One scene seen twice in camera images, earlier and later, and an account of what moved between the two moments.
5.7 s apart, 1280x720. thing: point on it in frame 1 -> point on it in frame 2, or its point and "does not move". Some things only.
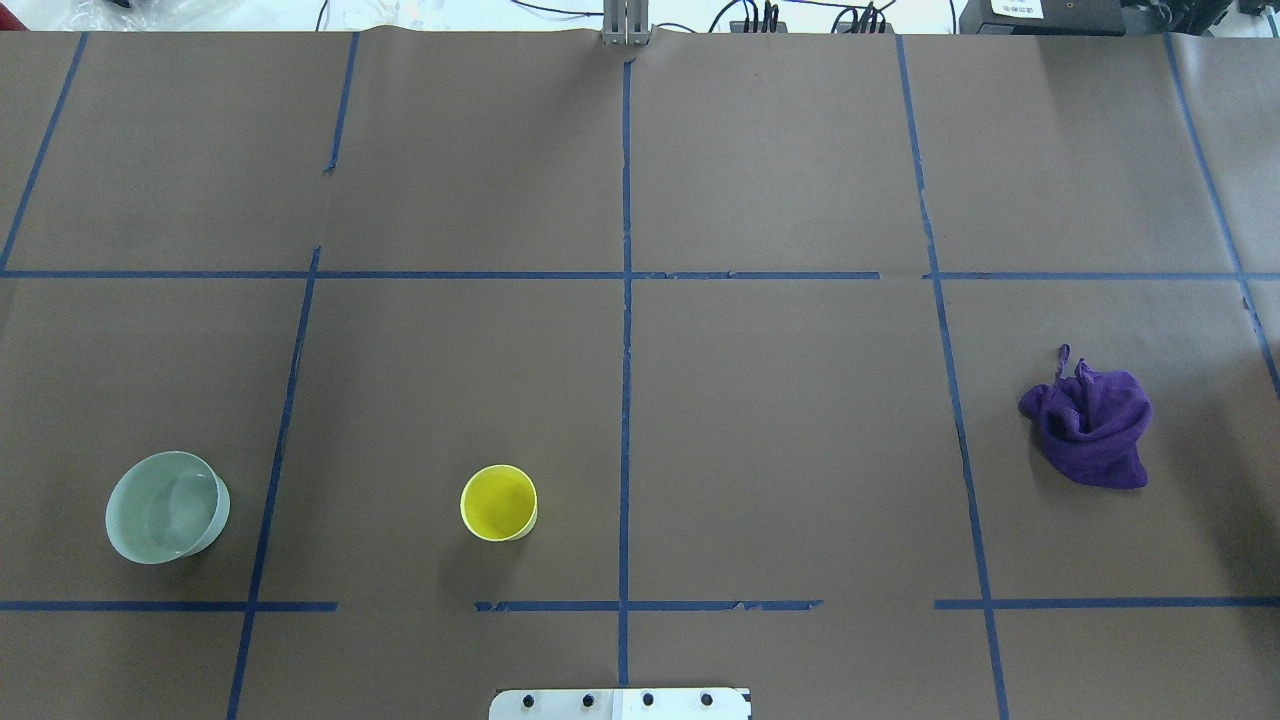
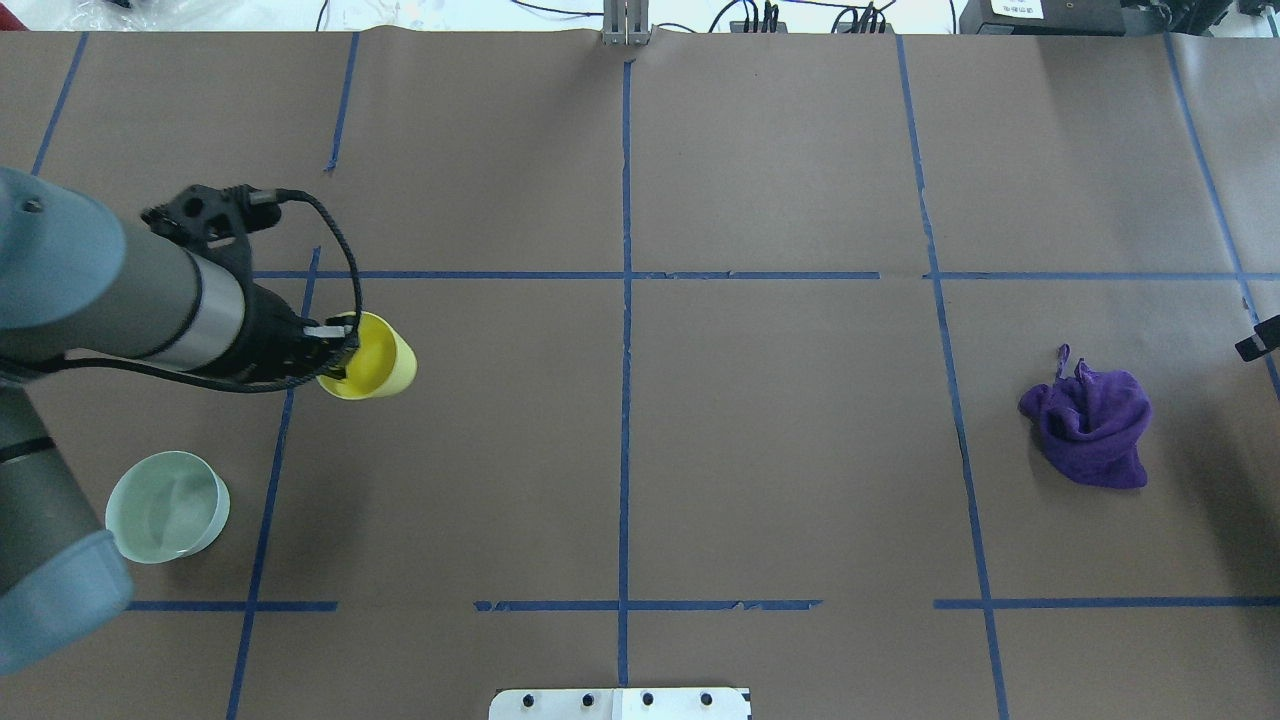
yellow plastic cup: (499, 502) -> (383, 363)
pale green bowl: (165, 508) does not move
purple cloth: (1090, 423) does not move
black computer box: (1043, 18) does not move
